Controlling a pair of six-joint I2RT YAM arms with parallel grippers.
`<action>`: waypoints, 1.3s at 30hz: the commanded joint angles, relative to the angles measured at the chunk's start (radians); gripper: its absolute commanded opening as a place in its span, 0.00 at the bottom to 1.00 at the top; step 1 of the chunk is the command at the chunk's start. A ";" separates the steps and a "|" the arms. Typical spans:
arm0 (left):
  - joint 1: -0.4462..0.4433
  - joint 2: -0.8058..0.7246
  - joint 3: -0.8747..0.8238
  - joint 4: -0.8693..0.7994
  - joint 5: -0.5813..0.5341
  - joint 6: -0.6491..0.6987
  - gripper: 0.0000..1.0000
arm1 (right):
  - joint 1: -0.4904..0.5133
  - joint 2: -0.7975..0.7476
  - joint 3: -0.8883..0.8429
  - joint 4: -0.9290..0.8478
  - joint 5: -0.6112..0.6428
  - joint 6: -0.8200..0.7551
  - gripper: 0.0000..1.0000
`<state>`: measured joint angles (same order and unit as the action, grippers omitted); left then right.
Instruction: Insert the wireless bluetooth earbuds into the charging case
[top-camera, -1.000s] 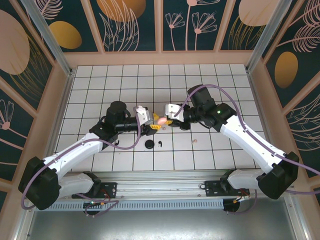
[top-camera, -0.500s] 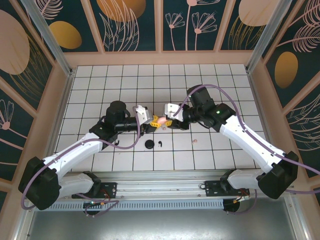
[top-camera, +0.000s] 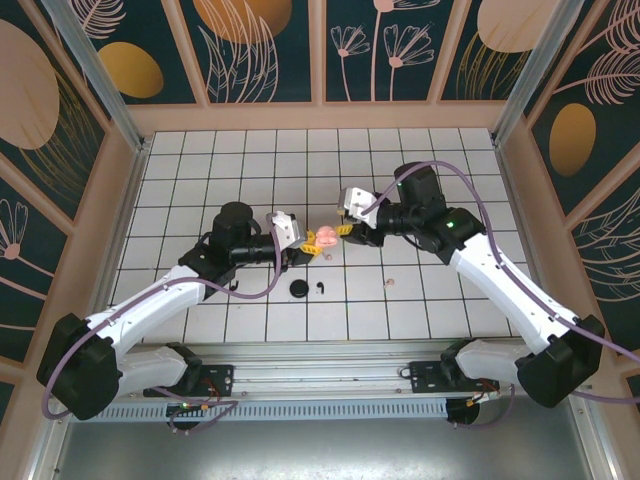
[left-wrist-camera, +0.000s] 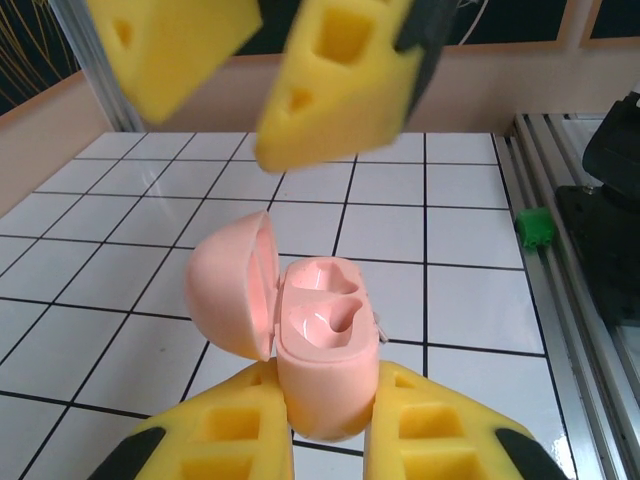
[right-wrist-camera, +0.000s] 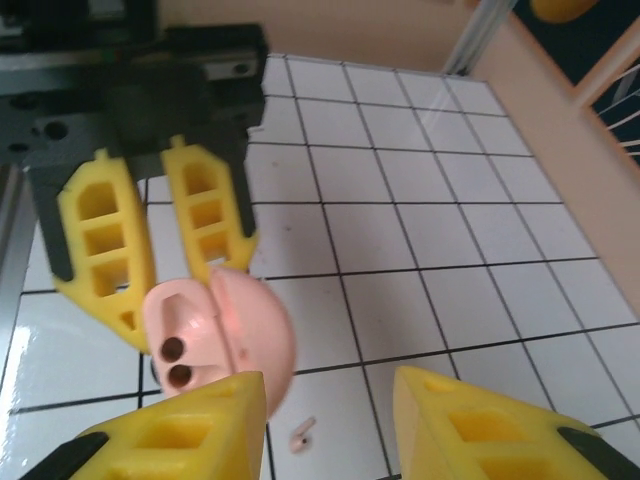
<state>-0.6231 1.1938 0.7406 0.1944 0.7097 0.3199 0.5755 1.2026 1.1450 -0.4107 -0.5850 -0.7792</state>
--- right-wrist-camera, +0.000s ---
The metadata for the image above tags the pink earbud charging case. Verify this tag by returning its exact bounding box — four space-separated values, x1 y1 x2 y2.
141 264 300 426

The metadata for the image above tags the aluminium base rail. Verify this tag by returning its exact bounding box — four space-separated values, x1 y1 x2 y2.
0 162 39 306

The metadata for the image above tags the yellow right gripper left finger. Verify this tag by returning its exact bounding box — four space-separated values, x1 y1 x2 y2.
22 370 266 480

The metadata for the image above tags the pink wireless earbud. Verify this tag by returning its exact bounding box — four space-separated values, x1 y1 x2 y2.
289 416 317 454

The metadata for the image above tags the aluminium frame post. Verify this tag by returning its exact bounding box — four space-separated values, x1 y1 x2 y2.
444 0 516 76

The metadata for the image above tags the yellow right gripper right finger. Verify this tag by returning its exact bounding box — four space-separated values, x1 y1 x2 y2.
392 366 640 480

